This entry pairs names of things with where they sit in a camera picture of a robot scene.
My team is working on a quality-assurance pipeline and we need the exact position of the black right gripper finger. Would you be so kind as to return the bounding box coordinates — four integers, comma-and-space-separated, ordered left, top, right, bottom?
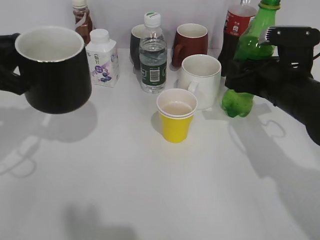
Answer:
258, 25, 320, 74

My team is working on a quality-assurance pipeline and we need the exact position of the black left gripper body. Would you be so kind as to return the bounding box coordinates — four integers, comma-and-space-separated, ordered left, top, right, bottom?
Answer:
0, 33, 25, 95

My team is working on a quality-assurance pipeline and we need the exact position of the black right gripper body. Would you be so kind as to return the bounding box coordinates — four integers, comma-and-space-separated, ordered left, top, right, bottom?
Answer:
225, 57, 300, 103

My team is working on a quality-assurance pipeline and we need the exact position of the green Sprite bottle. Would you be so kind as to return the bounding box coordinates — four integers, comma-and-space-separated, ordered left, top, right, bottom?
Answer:
221, 0, 281, 118

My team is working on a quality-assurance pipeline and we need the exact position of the black mug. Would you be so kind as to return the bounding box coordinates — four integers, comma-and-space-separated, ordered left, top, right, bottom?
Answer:
14, 26, 92, 114

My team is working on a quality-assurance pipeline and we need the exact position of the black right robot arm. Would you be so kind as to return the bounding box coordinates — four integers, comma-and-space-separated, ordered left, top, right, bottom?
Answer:
225, 25, 320, 144

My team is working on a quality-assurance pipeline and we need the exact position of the white mug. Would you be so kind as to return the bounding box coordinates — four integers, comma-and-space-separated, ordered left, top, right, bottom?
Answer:
177, 54, 222, 110

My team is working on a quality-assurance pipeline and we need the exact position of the dark red mug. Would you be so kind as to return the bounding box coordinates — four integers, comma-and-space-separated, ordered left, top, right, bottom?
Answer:
171, 23, 209, 68

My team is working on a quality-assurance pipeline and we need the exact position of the dark grey mug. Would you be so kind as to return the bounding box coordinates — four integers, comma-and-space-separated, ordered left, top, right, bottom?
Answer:
130, 24, 145, 70

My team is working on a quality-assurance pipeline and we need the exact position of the cola bottle red label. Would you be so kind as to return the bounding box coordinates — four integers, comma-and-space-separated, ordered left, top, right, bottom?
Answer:
218, 0, 257, 77

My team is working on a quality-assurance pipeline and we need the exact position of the Nescafe coffee bottle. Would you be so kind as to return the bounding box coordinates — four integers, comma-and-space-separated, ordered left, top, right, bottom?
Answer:
72, 0, 94, 45

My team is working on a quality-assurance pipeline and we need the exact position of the white blueberry milk carton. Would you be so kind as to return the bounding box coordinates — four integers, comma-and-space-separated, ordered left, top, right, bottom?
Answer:
85, 28, 120, 88

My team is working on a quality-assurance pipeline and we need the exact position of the yellow paper cup stack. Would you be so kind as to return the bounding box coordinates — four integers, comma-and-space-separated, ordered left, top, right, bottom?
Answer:
156, 88, 198, 143

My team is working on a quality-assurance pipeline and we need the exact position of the clear water bottle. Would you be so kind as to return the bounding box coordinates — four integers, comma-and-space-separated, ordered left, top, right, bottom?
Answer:
139, 12, 168, 94

